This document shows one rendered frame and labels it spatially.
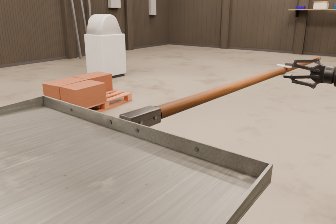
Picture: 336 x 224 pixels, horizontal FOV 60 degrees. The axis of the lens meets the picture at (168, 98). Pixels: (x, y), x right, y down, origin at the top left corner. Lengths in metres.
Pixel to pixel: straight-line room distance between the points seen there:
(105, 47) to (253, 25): 6.95
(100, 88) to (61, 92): 0.52
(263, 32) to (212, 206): 11.43
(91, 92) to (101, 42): 2.28
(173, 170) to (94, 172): 0.11
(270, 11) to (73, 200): 11.42
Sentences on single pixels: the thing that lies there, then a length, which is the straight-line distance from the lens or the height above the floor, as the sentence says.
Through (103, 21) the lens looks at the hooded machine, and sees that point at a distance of 6.36.
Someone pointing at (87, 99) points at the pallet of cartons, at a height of 0.25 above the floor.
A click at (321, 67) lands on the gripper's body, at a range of 1.38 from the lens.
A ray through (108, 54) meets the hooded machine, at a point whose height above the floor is 0.54.
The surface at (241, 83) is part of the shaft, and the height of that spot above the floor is 1.17.
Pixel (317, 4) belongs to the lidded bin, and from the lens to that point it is 10.77.
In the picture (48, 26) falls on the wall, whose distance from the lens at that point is 9.50.
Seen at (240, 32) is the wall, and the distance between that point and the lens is 12.04.
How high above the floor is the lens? 1.38
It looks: 16 degrees down
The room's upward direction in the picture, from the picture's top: straight up
